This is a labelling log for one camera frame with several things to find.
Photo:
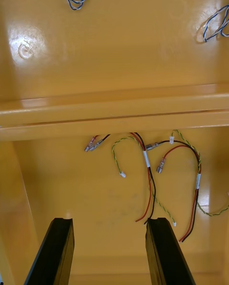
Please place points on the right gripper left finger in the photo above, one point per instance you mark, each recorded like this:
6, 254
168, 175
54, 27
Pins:
55, 254

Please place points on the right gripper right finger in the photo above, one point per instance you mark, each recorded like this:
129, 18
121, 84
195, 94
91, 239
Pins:
164, 254

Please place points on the yellow-orange plastic bin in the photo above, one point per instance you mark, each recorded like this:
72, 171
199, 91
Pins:
119, 51
71, 182

